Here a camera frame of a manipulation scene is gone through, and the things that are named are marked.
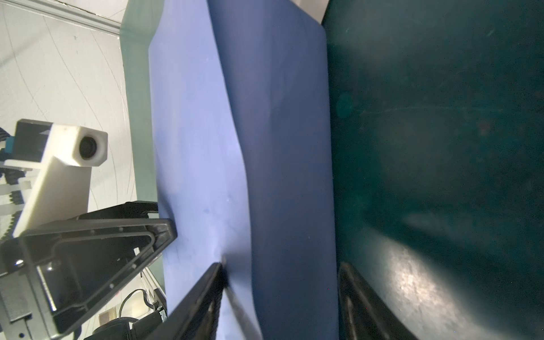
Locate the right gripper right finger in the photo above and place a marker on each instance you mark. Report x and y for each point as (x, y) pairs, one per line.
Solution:
(364, 313)

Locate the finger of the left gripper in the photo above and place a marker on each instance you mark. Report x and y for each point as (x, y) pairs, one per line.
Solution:
(56, 276)

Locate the light blue wrapping paper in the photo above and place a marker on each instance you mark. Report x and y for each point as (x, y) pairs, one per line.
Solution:
(242, 144)

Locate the green table mat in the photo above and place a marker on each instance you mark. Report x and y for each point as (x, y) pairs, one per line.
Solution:
(436, 116)

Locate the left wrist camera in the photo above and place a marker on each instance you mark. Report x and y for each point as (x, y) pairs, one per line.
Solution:
(46, 171)

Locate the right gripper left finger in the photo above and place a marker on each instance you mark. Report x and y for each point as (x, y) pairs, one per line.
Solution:
(197, 315)

